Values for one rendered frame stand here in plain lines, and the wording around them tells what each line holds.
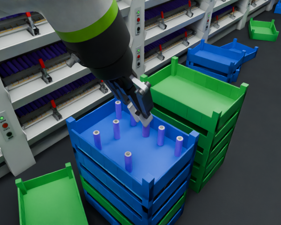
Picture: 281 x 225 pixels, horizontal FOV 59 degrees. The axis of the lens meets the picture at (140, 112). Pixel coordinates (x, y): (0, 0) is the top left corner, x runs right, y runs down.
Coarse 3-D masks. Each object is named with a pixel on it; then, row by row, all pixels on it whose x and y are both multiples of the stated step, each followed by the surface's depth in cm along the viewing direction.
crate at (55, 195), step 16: (48, 176) 96; (64, 176) 99; (32, 192) 94; (48, 192) 94; (64, 192) 94; (32, 208) 89; (48, 208) 89; (64, 208) 89; (80, 208) 89; (32, 224) 85; (48, 224) 85; (64, 224) 85; (80, 224) 85
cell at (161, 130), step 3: (159, 126) 67; (162, 126) 67; (159, 129) 66; (162, 129) 66; (159, 132) 67; (162, 132) 66; (159, 135) 67; (162, 135) 67; (159, 138) 68; (162, 138) 68; (159, 141) 69; (162, 141) 69; (159, 144) 70; (162, 144) 70
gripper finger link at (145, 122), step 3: (135, 111) 52; (141, 114) 53; (138, 117) 54; (141, 117) 54; (150, 117) 57; (141, 120) 54; (144, 120) 55; (147, 120) 56; (150, 120) 57; (144, 123) 56; (147, 123) 57; (144, 126) 57
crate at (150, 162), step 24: (72, 120) 67; (96, 120) 77; (120, 120) 78; (120, 144) 70; (144, 144) 70; (168, 144) 70; (192, 144) 64; (120, 168) 58; (144, 168) 64; (168, 168) 58; (144, 192) 55
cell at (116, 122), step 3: (114, 120) 69; (117, 120) 69; (114, 123) 68; (117, 123) 68; (114, 126) 69; (117, 126) 69; (114, 129) 70; (117, 129) 69; (114, 132) 70; (117, 132) 70; (114, 135) 71; (117, 135) 71; (117, 138) 72
